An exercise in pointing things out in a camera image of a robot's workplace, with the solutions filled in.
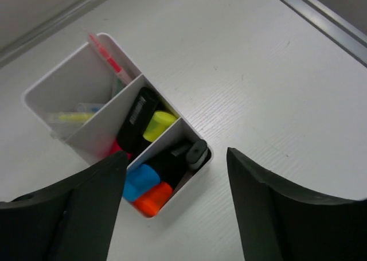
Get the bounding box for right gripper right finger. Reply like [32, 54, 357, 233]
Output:
[227, 148, 366, 260]

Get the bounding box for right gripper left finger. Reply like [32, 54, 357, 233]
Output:
[1, 151, 128, 260]

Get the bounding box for orange tip black highlighter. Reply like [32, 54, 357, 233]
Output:
[132, 182, 173, 217]

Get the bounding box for blue highlighter cap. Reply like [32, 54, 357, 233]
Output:
[123, 164, 161, 202]

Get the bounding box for pink cap black highlighter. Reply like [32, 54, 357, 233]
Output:
[109, 87, 160, 161]

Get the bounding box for blue tip black highlighter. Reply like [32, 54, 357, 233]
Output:
[145, 141, 192, 190]

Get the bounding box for blue clear pen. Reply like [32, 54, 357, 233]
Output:
[75, 103, 104, 113]

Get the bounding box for yellow cap black highlighter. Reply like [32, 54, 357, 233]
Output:
[143, 111, 177, 142]

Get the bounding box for green cap black highlighter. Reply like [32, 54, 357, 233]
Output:
[157, 96, 180, 118]

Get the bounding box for pink clear pen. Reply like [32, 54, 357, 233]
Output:
[88, 33, 132, 85]

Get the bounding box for purple tip black highlighter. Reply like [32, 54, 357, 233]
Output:
[186, 139, 209, 171]

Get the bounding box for white compartment pen holder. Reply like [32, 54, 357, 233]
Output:
[22, 32, 214, 219]

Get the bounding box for aluminium rail right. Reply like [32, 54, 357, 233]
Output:
[280, 0, 366, 67]

